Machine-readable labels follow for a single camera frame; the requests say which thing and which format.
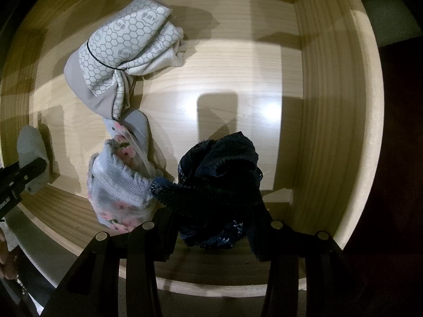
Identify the light grey garment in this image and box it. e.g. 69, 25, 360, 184
16, 125, 51, 195

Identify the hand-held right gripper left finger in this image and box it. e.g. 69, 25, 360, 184
40, 209, 181, 317

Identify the navy floral lace underwear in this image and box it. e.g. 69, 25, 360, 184
150, 131, 265, 250

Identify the person's left hand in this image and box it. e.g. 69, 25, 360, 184
0, 231, 25, 281

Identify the honeycomb print white underwear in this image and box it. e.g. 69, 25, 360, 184
63, 0, 186, 121

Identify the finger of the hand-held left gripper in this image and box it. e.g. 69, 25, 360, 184
0, 157, 47, 202

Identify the grey-fronted wooden drawer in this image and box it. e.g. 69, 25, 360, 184
0, 0, 385, 301

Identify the pink floral white underwear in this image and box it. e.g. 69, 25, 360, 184
86, 109, 166, 233

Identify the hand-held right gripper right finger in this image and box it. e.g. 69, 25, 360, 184
246, 205, 374, 317

